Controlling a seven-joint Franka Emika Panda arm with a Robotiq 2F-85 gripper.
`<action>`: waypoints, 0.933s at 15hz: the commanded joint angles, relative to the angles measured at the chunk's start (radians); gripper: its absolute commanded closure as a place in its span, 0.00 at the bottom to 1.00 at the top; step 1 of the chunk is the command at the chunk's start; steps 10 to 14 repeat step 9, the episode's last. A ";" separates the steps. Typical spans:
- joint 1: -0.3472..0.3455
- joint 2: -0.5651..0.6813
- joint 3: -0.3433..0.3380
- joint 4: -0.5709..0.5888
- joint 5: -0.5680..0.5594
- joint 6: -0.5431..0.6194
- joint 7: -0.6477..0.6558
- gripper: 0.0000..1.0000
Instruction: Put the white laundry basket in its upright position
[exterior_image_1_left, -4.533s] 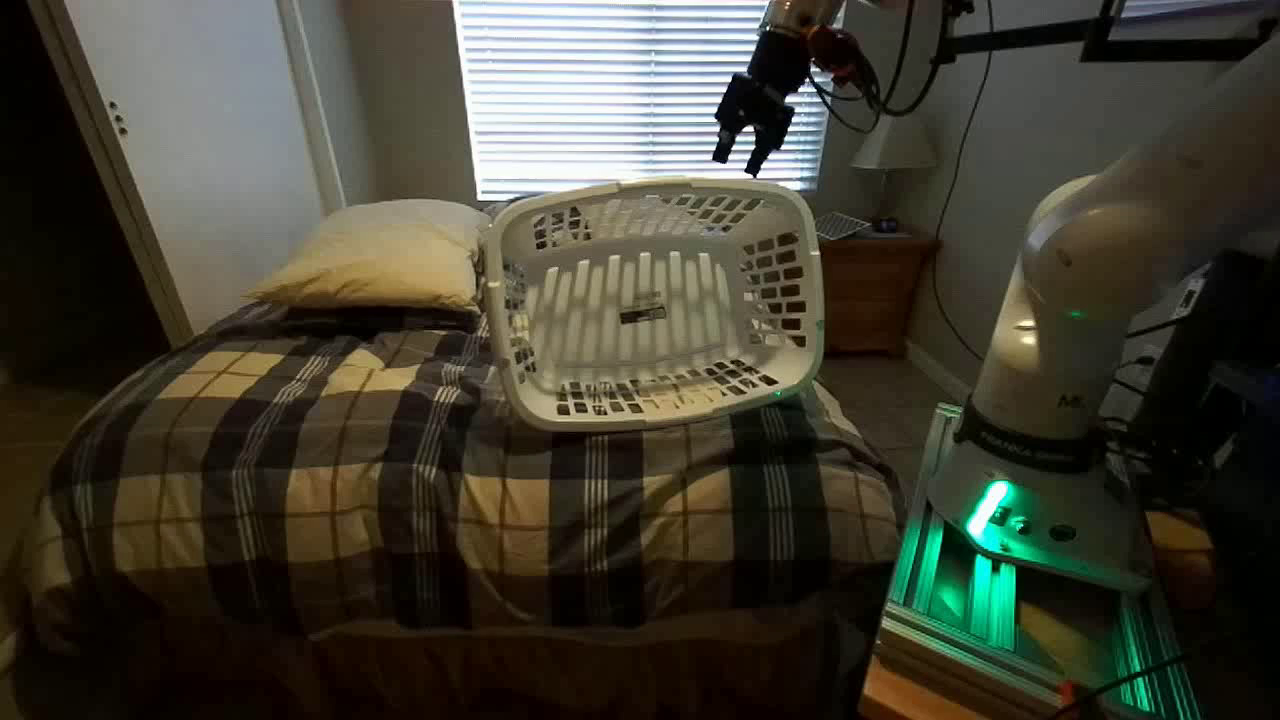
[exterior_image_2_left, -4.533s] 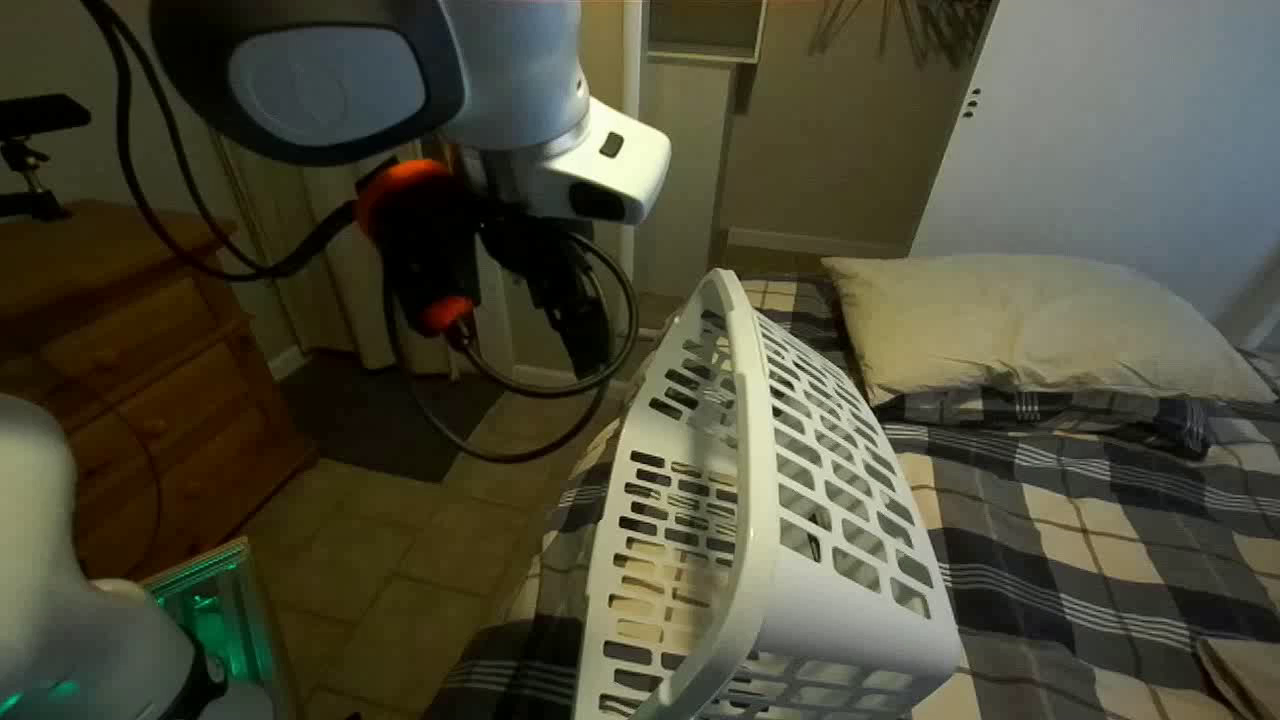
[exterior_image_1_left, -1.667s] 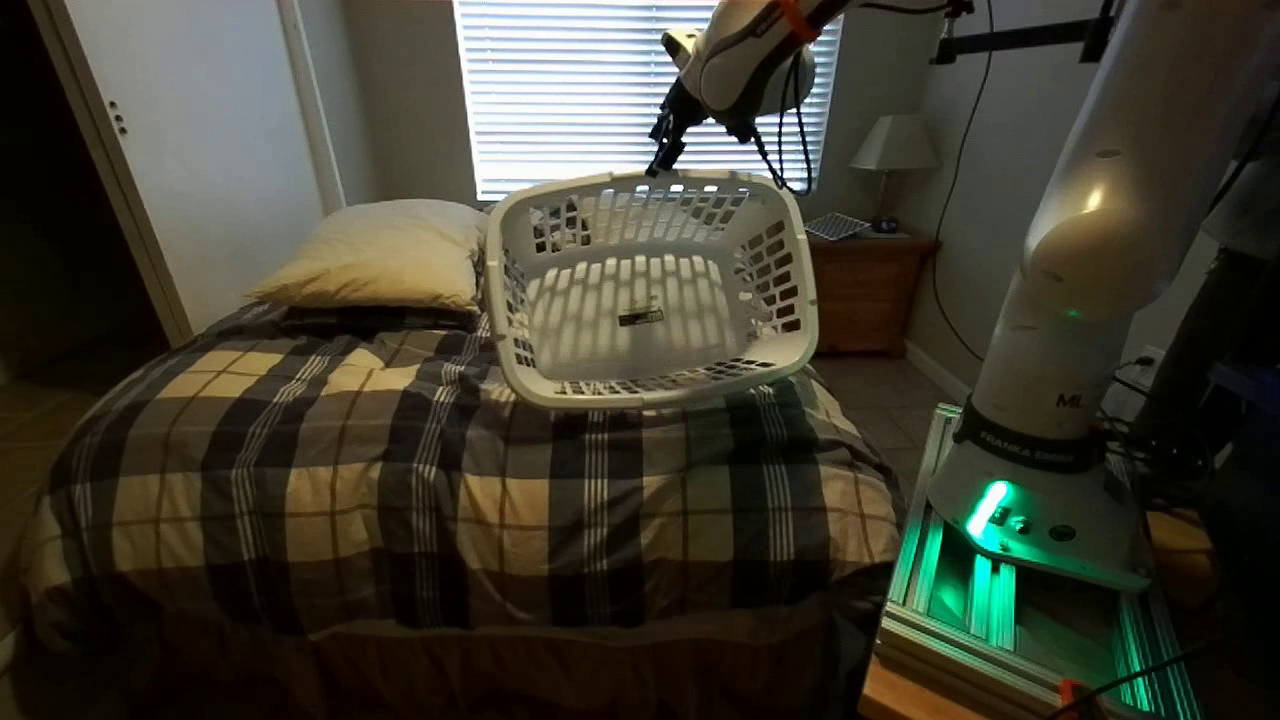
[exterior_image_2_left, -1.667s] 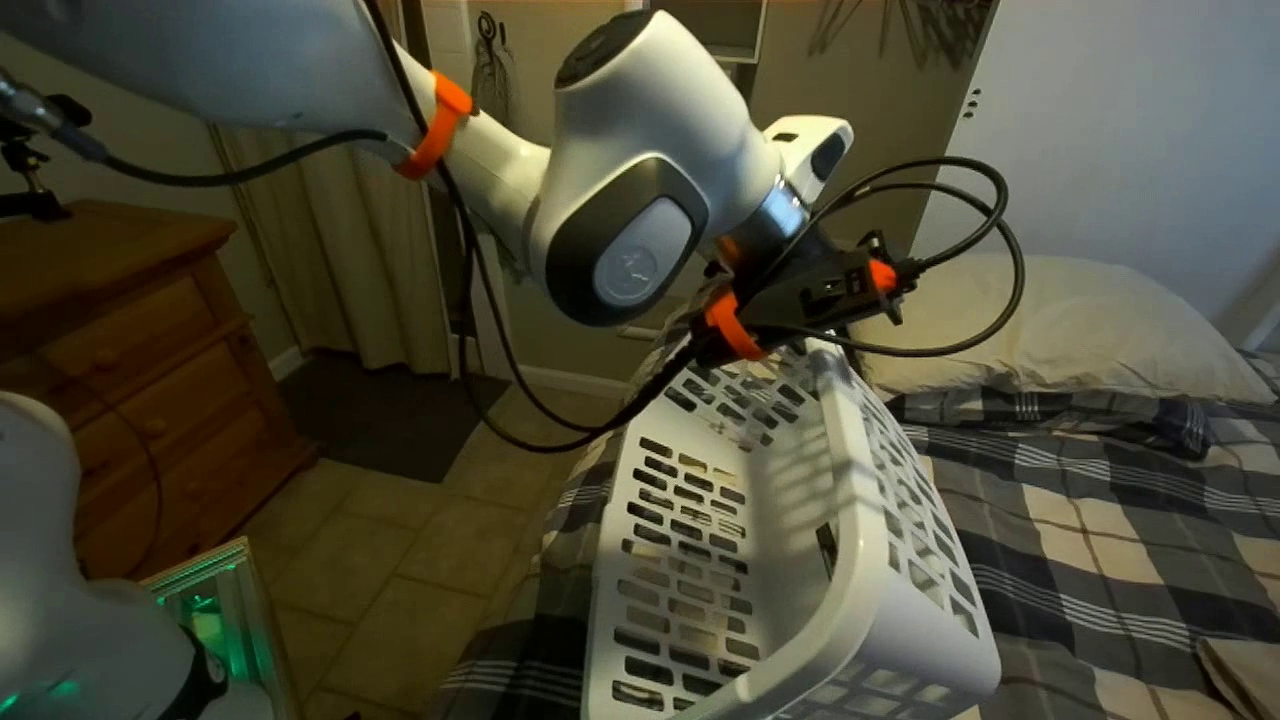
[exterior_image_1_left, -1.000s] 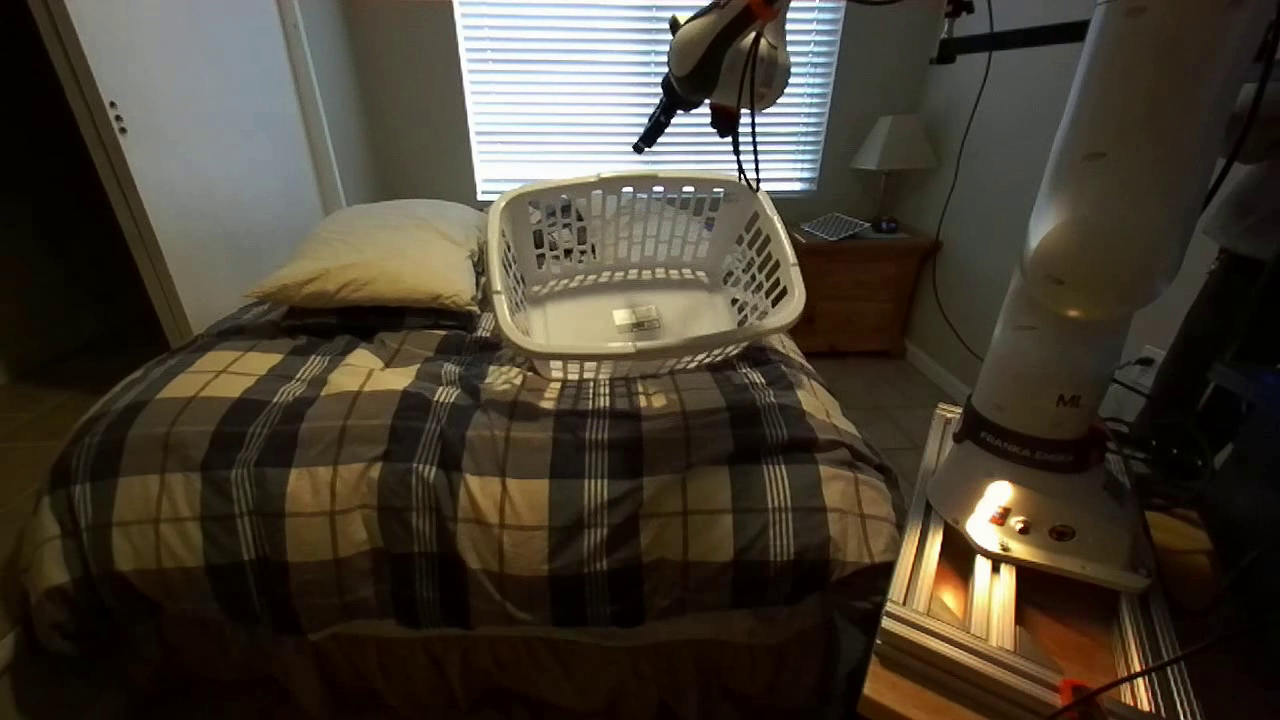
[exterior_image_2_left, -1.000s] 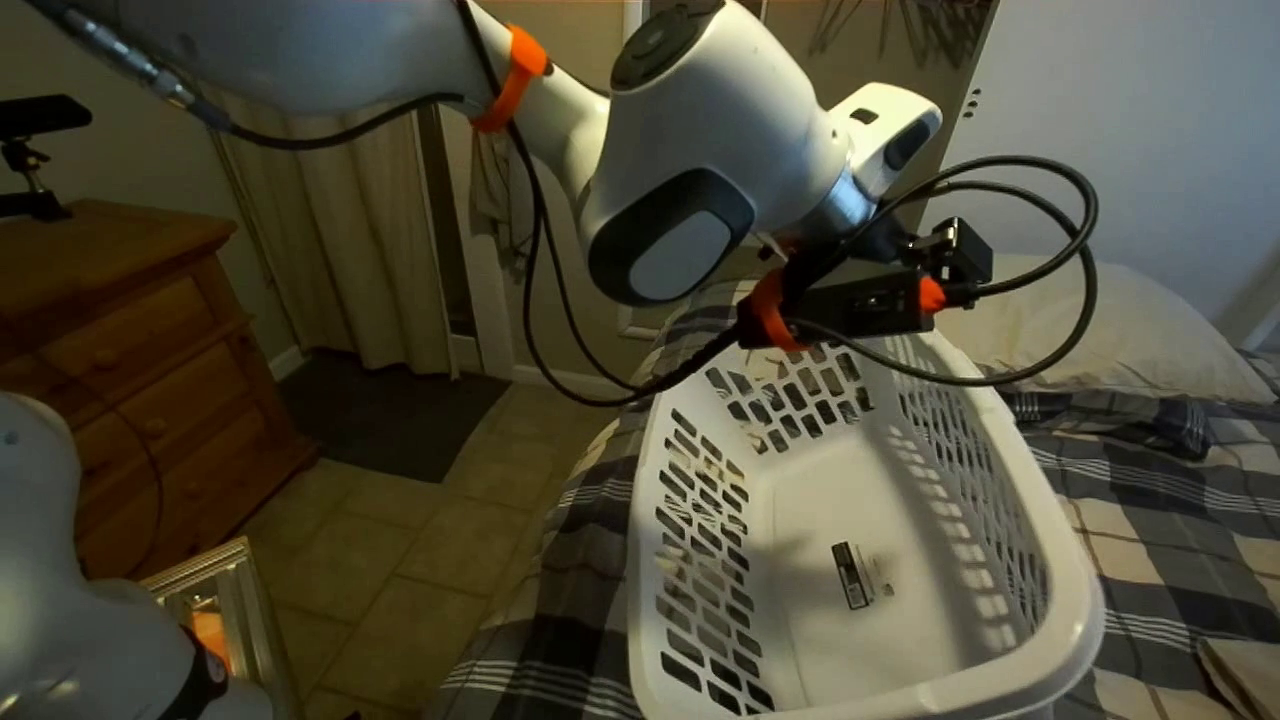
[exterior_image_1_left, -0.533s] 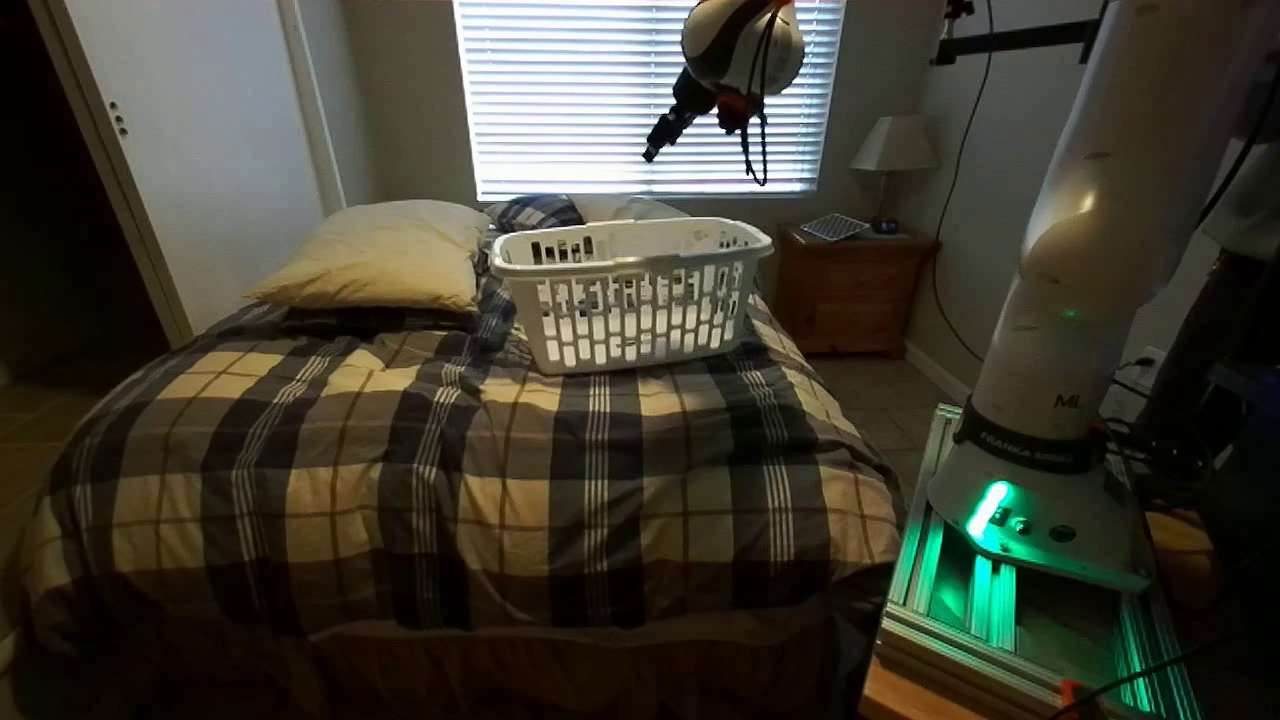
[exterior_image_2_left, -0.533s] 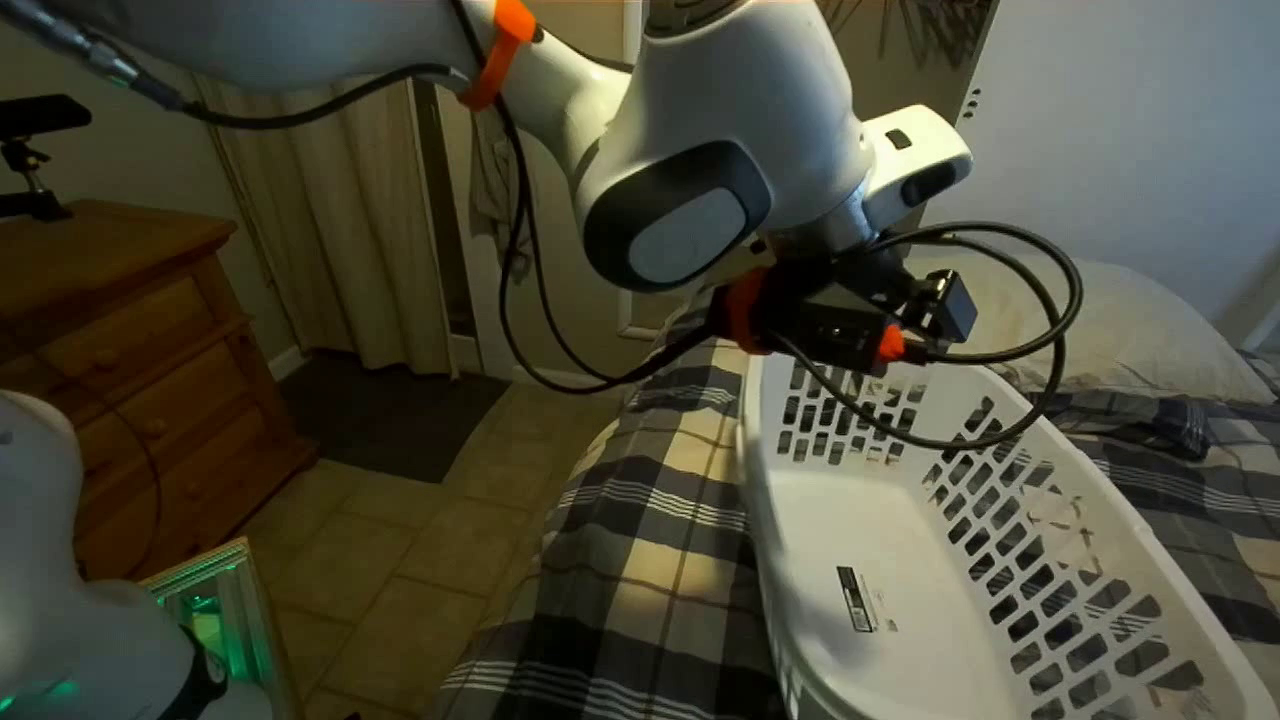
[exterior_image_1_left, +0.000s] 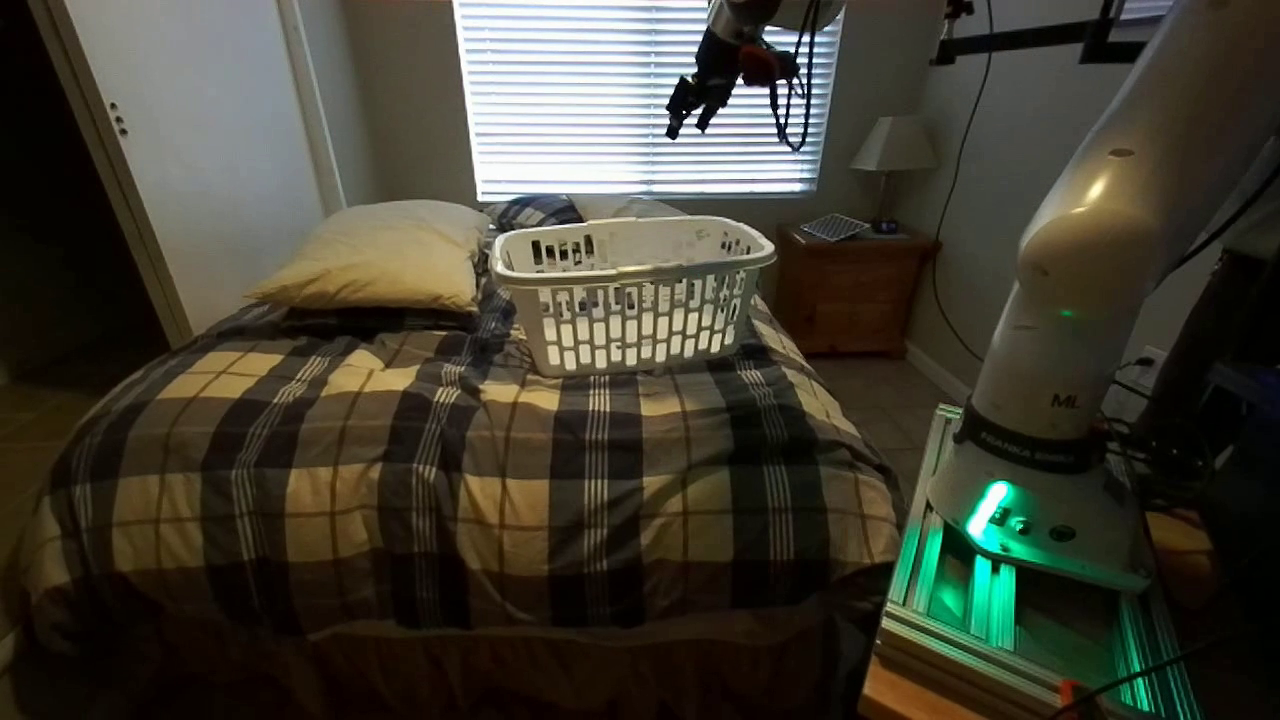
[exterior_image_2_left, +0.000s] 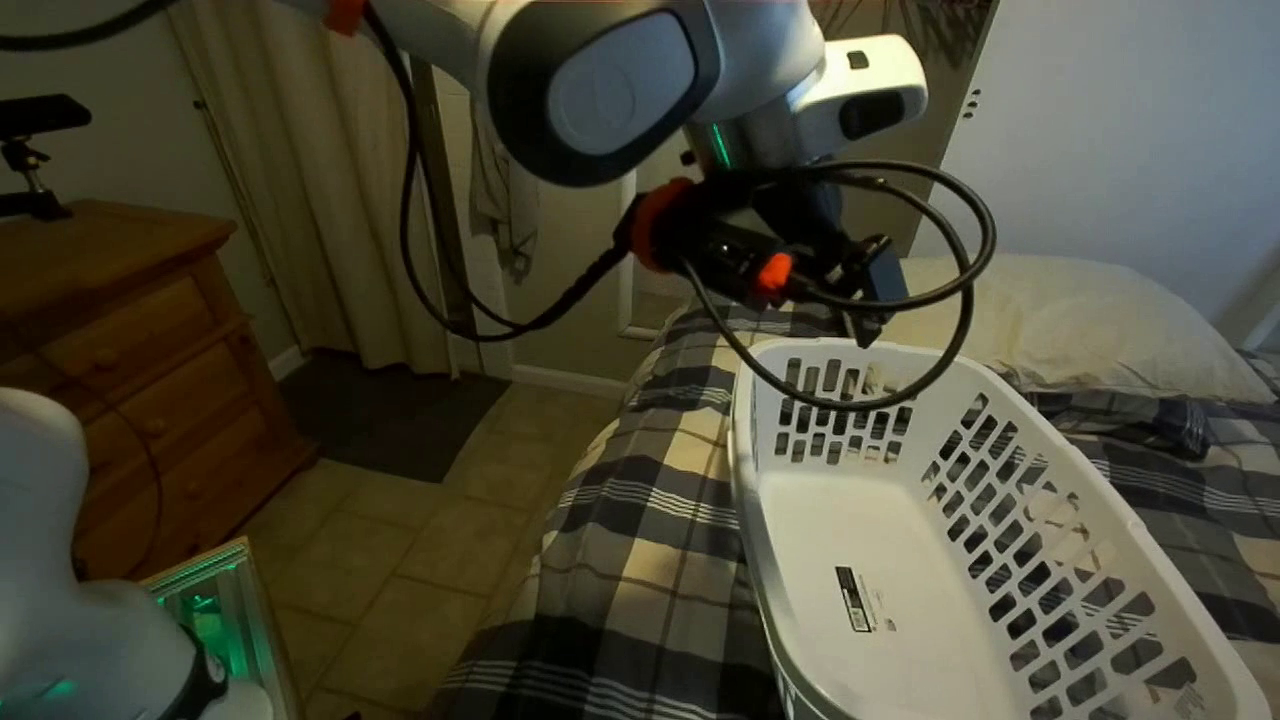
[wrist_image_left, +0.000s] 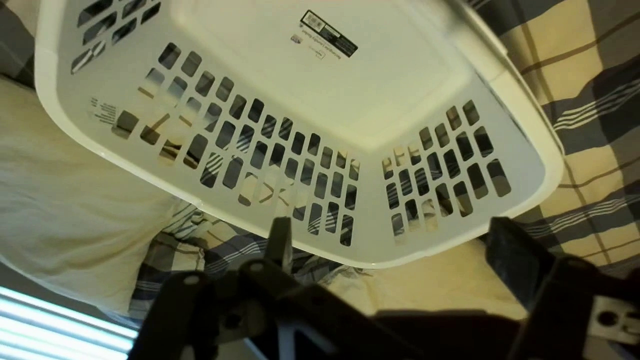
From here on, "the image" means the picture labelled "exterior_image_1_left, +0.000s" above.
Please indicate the book on nightstand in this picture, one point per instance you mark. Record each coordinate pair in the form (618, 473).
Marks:
(834, 226)

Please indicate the white window blinds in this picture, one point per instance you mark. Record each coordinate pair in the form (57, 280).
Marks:
(624, 93)

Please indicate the dark clothing item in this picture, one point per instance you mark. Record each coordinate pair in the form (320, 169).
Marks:
(534, 213)

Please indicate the cream pillow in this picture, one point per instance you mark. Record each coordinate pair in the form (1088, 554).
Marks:
(380, 261)

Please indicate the small wooden nightstand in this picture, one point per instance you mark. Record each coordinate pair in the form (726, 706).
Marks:
(852, 292)

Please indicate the white plastic laundry basket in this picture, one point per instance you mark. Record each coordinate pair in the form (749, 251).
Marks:
(624, 301)

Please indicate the white shade table lamp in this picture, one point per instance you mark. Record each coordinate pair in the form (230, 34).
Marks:
(893, 154)

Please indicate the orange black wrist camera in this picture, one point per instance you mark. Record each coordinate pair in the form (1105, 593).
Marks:
(760, 62)

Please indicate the dark equipment rack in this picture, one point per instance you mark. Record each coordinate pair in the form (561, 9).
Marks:
(1220, 385)

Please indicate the plaid bed blanket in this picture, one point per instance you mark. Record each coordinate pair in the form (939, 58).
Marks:
(441, 480)

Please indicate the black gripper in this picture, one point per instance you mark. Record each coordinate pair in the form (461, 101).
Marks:
(723, 62)

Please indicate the white door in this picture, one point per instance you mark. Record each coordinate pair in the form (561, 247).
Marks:
(203, 146)

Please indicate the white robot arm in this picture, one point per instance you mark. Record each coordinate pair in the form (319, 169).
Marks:
(1105, 265)

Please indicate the black wall frame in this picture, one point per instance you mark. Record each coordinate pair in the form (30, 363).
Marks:
(1024, 43)

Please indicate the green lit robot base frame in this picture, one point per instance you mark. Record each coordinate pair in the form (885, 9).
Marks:
(1024, 600)

